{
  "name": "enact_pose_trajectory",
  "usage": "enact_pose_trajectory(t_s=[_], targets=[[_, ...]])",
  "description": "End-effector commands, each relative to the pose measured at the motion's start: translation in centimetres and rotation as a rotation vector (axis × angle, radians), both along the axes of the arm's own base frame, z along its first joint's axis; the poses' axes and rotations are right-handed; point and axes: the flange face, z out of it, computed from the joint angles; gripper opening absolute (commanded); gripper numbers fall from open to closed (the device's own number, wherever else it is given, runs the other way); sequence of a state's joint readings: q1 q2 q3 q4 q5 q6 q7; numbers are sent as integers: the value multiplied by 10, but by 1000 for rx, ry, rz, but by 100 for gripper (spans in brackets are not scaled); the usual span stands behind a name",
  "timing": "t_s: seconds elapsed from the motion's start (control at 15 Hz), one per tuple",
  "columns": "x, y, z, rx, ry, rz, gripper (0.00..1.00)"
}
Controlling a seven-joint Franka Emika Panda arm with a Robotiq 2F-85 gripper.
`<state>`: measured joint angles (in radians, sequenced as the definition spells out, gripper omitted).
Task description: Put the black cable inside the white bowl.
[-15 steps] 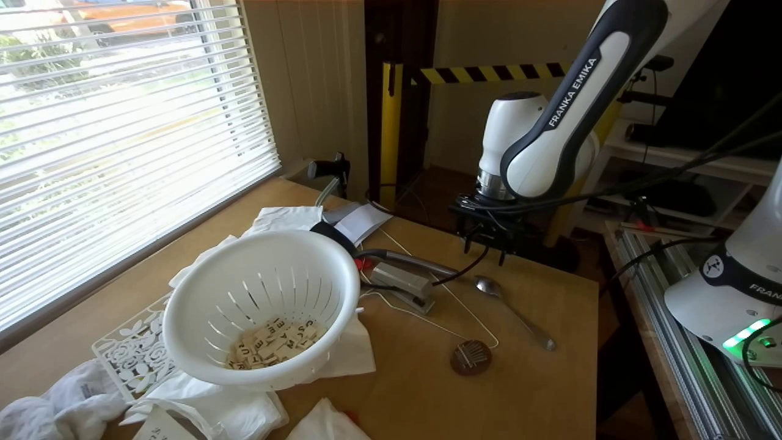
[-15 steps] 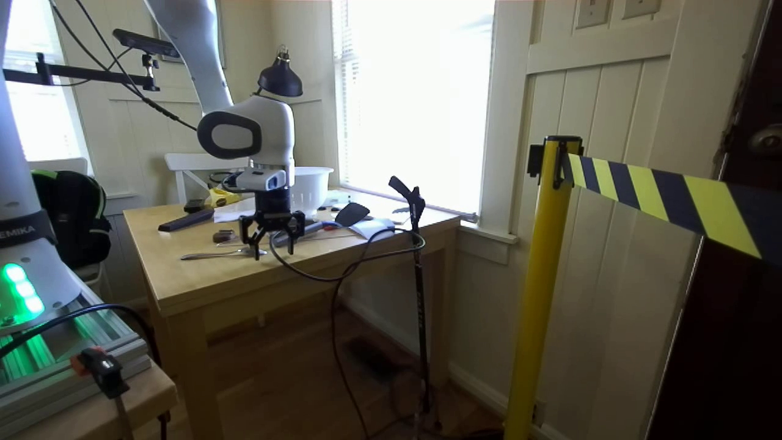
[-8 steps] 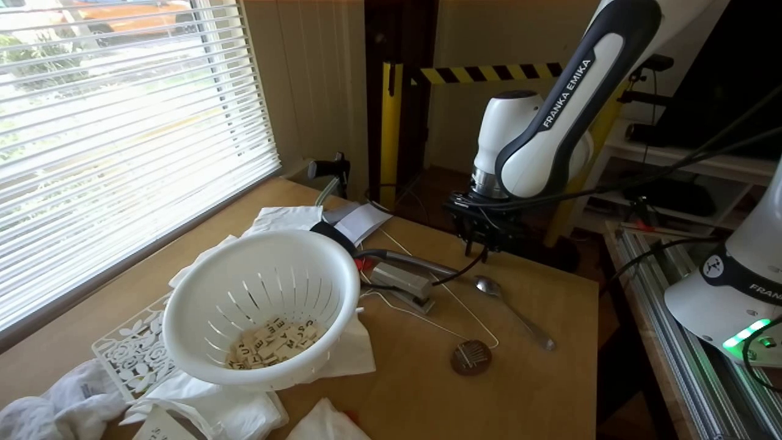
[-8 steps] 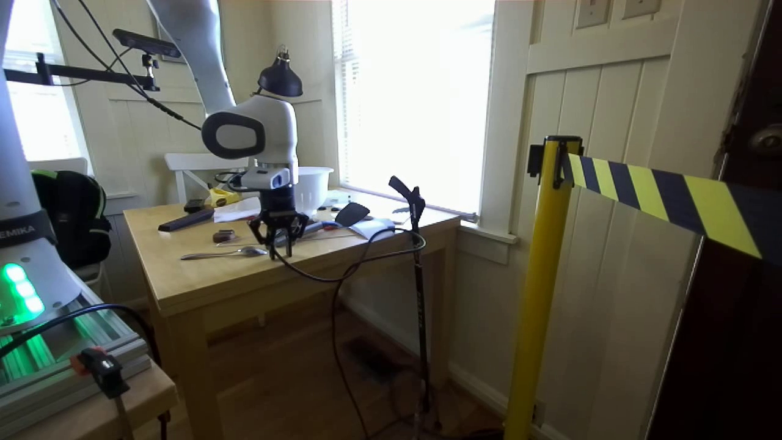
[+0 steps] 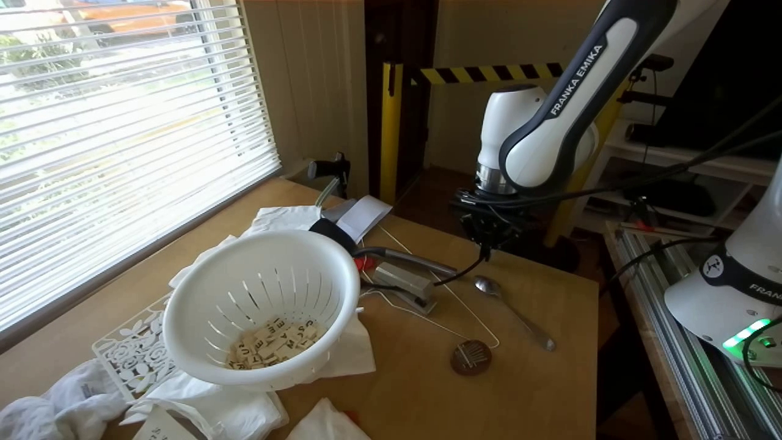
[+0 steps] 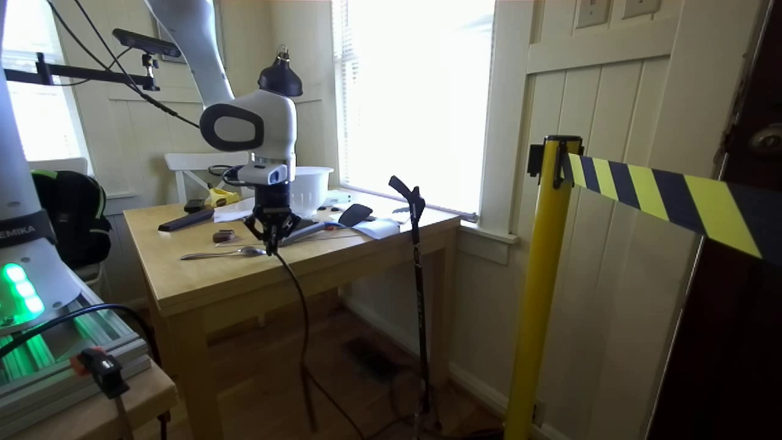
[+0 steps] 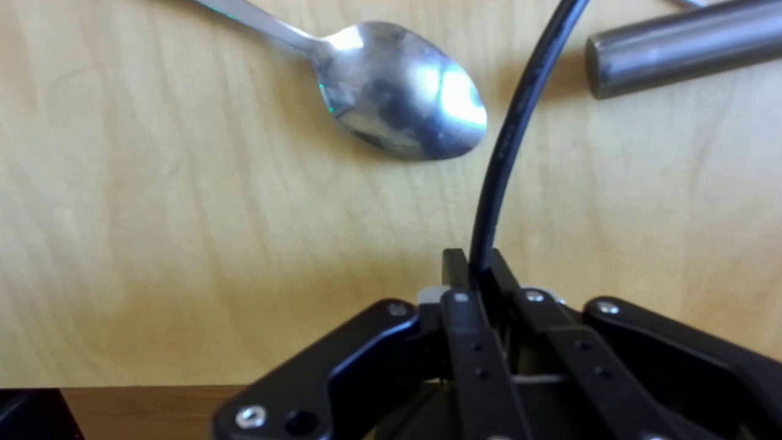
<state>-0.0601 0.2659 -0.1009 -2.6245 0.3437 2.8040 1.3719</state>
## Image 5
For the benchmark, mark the small brown oval kalimba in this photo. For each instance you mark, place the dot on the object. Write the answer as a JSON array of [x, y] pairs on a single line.
[[474, 358]]

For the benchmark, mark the white folded cloth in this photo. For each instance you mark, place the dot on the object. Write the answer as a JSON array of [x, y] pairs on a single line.
[[282, 219]]

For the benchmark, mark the yellow black striped barrier belt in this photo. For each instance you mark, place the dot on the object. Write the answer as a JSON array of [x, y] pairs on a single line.
[[489, 73]]

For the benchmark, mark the metal spoon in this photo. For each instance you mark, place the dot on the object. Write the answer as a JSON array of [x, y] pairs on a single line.
[[515, 313]]

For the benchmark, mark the dark wooden door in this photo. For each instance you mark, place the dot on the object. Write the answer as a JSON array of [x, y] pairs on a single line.
[[405, 39]]

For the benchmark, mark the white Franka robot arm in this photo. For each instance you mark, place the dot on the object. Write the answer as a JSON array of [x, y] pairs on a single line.
[[563, 105]]

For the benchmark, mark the black screen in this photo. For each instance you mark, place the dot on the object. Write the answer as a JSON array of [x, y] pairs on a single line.
[[725, 73]]

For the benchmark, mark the pile of wooden letter tiles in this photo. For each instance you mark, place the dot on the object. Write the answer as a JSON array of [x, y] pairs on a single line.
[[273, 343]]

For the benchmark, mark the white napkin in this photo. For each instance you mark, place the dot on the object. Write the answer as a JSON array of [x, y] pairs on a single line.
[[356, 349]]

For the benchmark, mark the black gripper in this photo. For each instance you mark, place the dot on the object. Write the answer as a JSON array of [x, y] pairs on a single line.
[[489, 214]]

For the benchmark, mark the white shelf unit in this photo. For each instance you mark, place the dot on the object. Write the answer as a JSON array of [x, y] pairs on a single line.
[[717, 173]]

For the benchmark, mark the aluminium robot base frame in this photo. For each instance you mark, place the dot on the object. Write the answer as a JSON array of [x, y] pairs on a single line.
[[692, 382]]

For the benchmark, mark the white plastic colander bowl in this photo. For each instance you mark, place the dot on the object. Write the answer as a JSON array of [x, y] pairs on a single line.
[[260, 276]]

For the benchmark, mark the white crumpled cloth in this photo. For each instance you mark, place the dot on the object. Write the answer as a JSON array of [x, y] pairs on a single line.
[[237, 411]]

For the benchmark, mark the white paper card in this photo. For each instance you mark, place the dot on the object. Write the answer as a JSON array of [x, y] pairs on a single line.
[[365, 216]]

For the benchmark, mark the window with white blinds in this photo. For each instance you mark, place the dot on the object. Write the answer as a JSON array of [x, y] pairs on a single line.
[[124, 147]]

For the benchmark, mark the grey metal hand tool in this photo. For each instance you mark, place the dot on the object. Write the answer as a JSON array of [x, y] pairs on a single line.
[[405, 275]]

